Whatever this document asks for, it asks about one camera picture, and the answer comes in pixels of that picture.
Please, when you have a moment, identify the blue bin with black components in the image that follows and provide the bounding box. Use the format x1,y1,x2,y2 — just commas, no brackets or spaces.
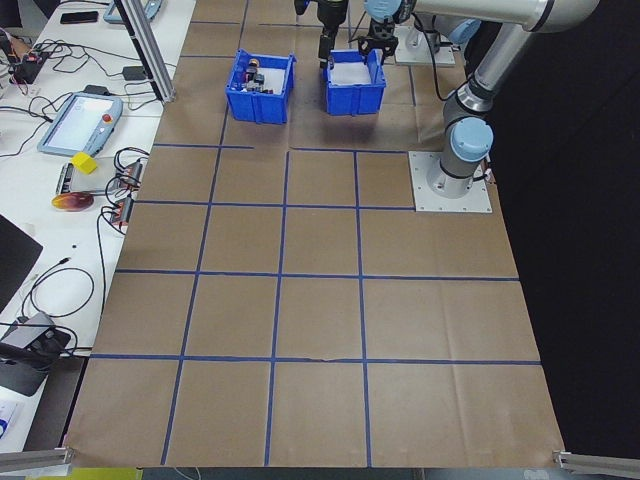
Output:
324,48,389,117

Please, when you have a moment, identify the blue bin with push buttons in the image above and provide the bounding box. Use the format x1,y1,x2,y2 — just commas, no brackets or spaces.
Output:
224,48,296,125

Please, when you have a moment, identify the grey blue teach pendant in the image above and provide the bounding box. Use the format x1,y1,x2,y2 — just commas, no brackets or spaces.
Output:
37,91,124,157
103,0,169,25

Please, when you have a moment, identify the black smartphone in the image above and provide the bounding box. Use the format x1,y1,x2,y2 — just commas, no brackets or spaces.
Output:
59,10,100,26

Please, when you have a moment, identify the yellow cube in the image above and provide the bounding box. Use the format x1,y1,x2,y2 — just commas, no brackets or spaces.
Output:
70,152,98,175

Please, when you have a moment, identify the grey flat device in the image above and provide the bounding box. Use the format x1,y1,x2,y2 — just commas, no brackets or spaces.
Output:
55,162,110,195

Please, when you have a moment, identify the red orange round object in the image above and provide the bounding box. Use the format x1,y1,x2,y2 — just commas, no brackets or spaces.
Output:
51,193,96,213

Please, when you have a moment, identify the black laptop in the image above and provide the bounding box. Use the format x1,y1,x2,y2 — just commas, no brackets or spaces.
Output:
0,213,45,314

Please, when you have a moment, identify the black stand base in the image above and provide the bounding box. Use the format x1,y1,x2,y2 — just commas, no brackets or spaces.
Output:
0,352,49,398

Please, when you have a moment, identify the aluminium profile bar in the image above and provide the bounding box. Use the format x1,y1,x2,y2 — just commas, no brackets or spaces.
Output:
0,446,77,475
551,448,640,474

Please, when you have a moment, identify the white blue paper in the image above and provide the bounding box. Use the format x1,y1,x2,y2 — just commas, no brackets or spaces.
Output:
0,397,25,442

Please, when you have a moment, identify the white square base plate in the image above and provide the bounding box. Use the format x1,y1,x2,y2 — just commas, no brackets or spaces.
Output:
394,27,459,66
408,150,494,214

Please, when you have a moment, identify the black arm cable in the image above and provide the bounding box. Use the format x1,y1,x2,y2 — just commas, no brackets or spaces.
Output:
412,12,459,101

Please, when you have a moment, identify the aluminium frame post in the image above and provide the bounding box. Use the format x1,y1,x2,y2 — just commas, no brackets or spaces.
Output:
113,0,177,105

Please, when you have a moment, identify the black hub with cables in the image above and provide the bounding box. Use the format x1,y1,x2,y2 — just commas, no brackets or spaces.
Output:
115,158,147,190
105,197,135,232

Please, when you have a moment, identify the black frame cover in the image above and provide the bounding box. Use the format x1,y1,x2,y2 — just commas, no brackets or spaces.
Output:
487,29,640,456

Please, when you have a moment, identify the black electronics box with wires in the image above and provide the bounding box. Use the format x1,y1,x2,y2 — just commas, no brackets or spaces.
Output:
8,49,52,85

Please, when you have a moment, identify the black hub cable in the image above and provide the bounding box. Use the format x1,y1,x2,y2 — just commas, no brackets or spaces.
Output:
59,207,126,357

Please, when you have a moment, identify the black looped cable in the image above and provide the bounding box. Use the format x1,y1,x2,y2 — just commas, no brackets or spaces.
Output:
28,256,96,321

